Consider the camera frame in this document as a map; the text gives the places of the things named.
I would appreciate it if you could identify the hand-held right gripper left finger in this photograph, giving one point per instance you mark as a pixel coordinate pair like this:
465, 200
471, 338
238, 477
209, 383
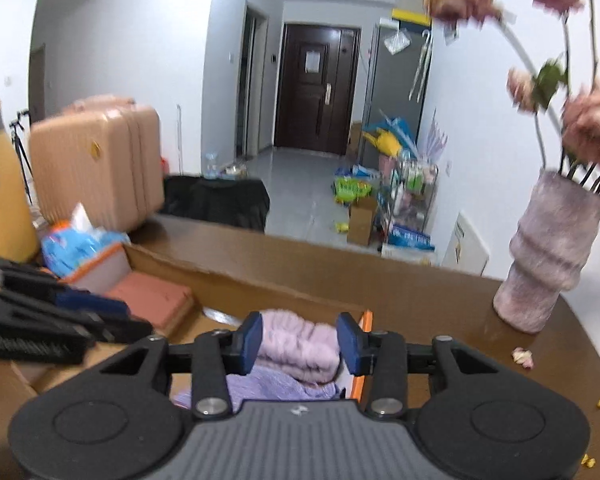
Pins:
253, 335

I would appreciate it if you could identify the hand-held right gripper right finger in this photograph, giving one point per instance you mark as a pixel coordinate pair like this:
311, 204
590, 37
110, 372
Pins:
350, 340

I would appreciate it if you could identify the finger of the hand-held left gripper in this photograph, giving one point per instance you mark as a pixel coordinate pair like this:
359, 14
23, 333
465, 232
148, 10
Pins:
90, 305
120, 329

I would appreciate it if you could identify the pink layered sponge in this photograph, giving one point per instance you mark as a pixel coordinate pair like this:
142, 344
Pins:
150, 295

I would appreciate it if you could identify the pale lilac fuzzy headband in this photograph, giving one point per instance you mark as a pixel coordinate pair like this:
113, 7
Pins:
300, 345

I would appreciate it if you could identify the red cardboard box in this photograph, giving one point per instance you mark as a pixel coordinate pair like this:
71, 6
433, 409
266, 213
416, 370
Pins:
230, 285

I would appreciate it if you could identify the blue tissue pack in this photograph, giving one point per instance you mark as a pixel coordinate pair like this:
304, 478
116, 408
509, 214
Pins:
80, 247

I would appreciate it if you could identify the purple fuzzy towel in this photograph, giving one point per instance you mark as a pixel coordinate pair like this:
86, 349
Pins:
275, 390

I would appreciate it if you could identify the blue packet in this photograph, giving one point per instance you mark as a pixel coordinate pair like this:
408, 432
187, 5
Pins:
409, 239

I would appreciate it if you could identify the small cardboard box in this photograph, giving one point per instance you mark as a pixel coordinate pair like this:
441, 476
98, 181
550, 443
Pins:
361, 222

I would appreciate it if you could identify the pink ribbed suitcase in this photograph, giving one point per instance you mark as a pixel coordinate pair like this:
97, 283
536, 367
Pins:
95, 170

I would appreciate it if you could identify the yellow thermos jug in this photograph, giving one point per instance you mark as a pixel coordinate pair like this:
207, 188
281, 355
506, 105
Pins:
5, 200

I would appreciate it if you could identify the black duffel bag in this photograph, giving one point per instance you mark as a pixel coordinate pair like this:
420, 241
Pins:
215, 202

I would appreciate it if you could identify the white panel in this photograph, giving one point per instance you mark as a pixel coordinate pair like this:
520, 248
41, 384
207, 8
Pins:
465, 245

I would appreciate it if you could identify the green bag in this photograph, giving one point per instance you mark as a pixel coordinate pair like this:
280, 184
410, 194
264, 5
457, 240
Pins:
352, 190

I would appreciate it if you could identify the black tripod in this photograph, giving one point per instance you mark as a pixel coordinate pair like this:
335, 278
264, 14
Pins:
22, 155

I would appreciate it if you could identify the fallen rose petal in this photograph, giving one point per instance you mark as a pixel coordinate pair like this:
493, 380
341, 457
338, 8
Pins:
522, 357

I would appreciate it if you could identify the clear water bottle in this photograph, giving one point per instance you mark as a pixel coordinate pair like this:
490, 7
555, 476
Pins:
211, 166

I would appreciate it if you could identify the tall cardboard box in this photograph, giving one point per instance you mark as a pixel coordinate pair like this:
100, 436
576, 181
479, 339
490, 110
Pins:
355, 141

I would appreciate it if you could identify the yellow bag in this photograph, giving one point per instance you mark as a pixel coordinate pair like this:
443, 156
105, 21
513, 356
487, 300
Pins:
382, 142

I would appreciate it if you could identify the pink smooth suitcase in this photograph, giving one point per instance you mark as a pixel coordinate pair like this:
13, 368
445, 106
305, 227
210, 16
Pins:
97, 102

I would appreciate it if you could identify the pink ceramic vase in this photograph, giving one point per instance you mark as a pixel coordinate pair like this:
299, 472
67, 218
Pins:
545, 260

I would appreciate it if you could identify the blue bag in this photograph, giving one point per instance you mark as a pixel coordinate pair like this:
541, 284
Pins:
400, 127

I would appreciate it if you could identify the purple hanger rack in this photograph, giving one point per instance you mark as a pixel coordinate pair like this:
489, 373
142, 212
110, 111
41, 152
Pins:
434, 135

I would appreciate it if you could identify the dark wooden door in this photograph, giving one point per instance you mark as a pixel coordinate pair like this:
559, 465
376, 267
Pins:
315, 95

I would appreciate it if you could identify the grey refrigerator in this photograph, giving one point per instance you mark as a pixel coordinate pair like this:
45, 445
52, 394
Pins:
395, 90

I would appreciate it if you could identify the white paper notice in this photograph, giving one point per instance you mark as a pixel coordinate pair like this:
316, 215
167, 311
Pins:
312, 61

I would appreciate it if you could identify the white umbrella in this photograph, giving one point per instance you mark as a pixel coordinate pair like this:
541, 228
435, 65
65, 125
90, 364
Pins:
420, 67

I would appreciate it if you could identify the clear bag on refrigerator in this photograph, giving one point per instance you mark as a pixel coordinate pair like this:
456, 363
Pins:
396, 41

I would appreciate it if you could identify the bunch of dried pink roses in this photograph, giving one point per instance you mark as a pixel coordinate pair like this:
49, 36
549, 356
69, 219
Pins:
590, 125

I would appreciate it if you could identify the yellow box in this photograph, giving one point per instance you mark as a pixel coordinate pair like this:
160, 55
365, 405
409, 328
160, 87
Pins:
412, 16

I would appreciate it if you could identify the interior door frame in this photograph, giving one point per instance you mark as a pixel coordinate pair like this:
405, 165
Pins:
252, 85

